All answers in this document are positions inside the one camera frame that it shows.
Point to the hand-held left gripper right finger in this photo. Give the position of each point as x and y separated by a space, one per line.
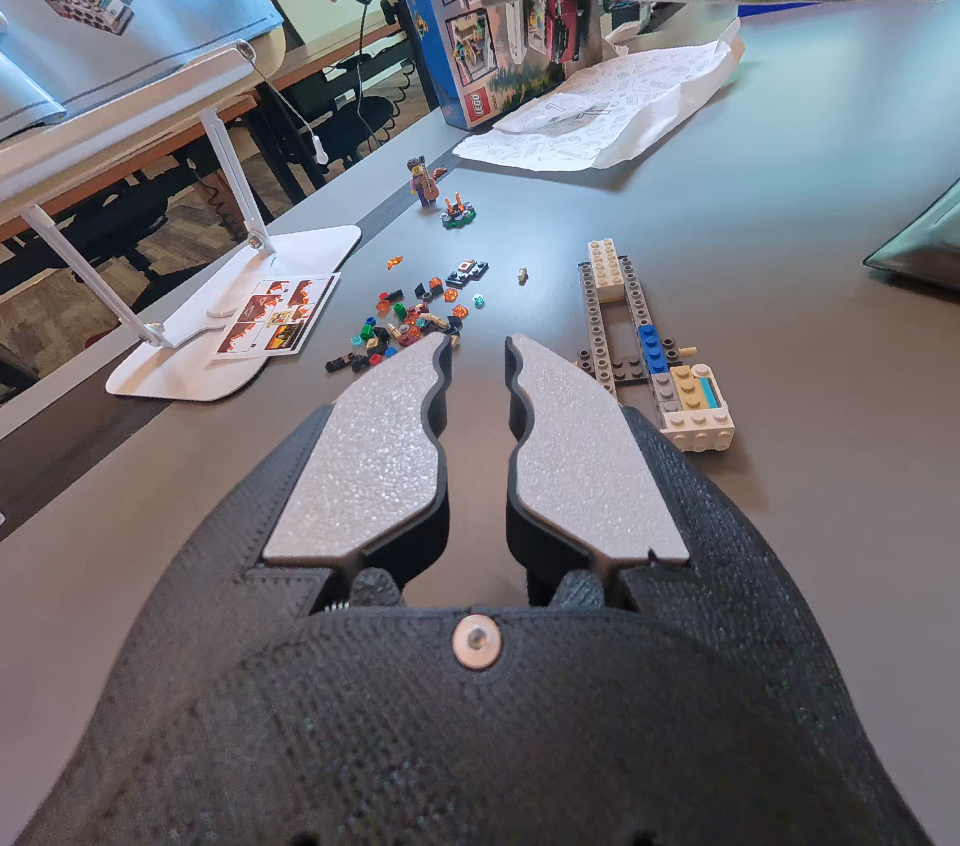
592 478

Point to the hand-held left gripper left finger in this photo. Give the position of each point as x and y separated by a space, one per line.
367 471

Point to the grey lego vehicle chassis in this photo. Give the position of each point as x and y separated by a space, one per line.
622 336

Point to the white book stand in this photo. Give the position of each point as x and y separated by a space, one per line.
247 261

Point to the pile of small lego pieces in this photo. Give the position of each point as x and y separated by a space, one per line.
409 321

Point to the lego campfire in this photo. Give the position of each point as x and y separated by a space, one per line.
459 214

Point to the blue lego box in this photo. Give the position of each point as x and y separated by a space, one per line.
480 66

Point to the lego minifigure with guitar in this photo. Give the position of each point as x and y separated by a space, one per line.
426 182

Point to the sticker sheet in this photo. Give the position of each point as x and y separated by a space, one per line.
270 321

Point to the black office chair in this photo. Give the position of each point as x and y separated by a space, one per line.
341 103

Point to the white printed paper bag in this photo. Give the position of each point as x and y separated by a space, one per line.
600 103

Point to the dark bag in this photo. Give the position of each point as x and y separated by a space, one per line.
922 246

